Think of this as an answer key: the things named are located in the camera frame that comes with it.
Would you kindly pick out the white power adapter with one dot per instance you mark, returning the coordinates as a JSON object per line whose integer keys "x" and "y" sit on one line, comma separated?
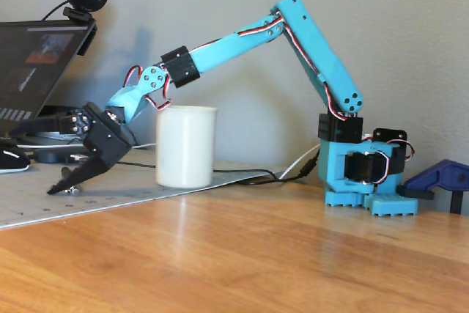
{"x": 51, "y": 136}

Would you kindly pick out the laptop screen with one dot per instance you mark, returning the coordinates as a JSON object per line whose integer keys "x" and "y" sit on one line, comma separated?
{"x": 22, "y": 71}

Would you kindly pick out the blue and black pen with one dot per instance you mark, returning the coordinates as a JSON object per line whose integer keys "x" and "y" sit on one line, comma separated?
{"x": 65, "y": 172}

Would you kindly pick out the teal robot arm with base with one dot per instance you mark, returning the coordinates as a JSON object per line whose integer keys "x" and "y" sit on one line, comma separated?
{"x": 317, "y": 52}

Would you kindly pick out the grey gridded cutting mat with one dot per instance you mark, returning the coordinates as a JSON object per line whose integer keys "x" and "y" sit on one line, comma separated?
{"x": 124, "y": 188}

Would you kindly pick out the black computer mouse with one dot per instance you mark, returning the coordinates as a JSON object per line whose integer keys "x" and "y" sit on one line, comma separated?
{"x": 11, "y": 159}

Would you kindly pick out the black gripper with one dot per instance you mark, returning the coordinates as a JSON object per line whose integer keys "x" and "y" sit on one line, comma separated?
{"x": 103, "y": 138}

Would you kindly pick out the black power adapter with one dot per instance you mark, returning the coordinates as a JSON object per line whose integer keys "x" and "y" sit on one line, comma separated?
{"x": 60, "y": 109}

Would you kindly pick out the white ceramic mug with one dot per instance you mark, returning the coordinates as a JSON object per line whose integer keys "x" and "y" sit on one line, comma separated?
{"x": 185, "y": 148}

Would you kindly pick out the dark blue clamp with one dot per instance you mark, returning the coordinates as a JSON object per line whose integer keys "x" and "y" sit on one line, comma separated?
{"x": 439, "y": 177}

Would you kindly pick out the black USB hub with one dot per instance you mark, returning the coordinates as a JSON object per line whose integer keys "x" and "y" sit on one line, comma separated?
{"x": 51, "y": 155}

